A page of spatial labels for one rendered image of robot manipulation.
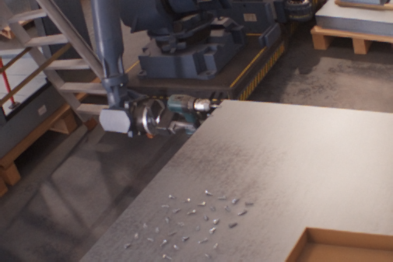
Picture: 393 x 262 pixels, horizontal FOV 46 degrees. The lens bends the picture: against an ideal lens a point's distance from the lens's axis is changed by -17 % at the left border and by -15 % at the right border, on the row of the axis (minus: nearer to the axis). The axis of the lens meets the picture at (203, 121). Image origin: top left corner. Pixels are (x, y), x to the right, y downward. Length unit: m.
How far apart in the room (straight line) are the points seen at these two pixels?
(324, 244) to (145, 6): 2.07
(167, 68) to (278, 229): 2.01
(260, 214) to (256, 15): 2.34
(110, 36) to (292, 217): 1.17
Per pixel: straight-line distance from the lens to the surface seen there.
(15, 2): 7.49
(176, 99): 1.99
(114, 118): 2.20
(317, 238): 1.25
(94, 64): 2.82
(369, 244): 1.22
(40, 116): 3.52
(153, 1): 2.98
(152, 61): 3.24
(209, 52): 3.13
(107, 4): 2.19
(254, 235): 1.34
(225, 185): 1.54
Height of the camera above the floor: 1.55
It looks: 29 degrees down
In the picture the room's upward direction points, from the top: 15 degrees counter-clockwise
